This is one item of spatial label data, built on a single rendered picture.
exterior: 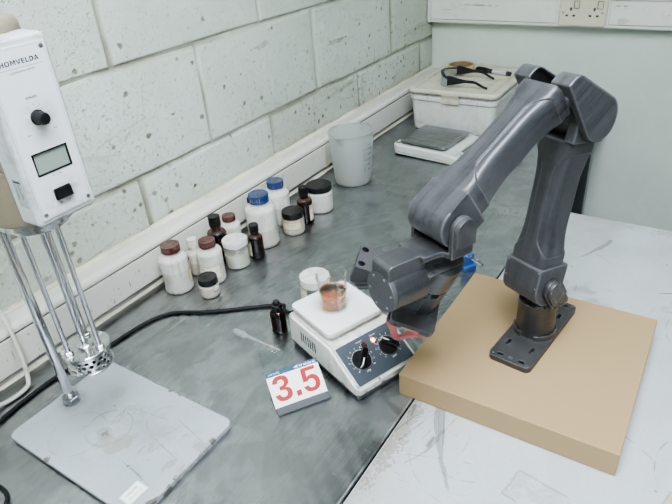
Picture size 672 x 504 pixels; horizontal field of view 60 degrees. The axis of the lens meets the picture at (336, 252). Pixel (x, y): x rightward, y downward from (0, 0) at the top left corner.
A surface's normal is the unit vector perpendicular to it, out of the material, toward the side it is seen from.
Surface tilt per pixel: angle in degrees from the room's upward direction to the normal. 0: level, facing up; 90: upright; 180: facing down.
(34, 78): 90
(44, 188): 90
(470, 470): 0
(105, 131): 90
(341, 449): 0
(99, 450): 0
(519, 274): 81
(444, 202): 34
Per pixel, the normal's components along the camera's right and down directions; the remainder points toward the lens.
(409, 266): 0.54, 0.41
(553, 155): -0.84, 0.18
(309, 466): -0.07, -0.86
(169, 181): 0.84, 0.22
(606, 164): -0.54, 0.47
